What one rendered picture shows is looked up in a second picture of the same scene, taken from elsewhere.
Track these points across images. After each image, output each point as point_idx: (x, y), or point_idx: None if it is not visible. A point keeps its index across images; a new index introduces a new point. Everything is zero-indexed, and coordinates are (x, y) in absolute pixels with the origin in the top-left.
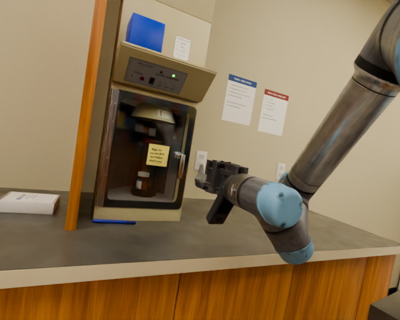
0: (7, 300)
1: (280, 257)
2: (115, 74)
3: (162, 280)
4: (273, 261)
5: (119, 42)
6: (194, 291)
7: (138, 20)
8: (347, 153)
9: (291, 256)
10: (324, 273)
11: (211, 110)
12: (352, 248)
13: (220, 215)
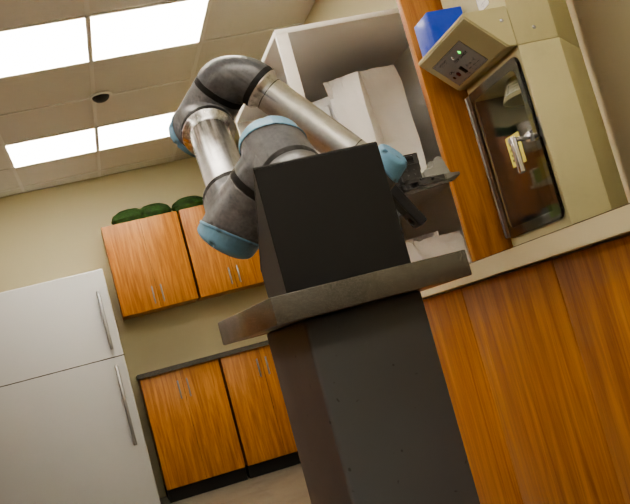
0: None
1: (507, 256)
2: (451, 86)
3: (455, 302)
4: (502, 264)
5: None
6: (478, 317)
7: (417, 31)
8: (307, 137)
9: None
10: (613, 282)
11: None
12: (610, 210)
13: (406, 216)
